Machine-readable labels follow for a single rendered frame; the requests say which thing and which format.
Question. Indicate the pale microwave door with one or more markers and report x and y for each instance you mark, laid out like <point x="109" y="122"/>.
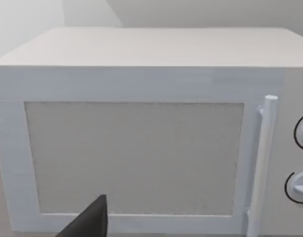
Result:
<point x="134" y="158"/>

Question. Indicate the pale microwave oven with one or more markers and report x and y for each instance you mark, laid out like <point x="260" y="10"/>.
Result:
<point x="151" y="49"/>

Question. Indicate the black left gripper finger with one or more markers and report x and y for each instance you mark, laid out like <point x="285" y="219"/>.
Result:
<point x="93" y="219"/>

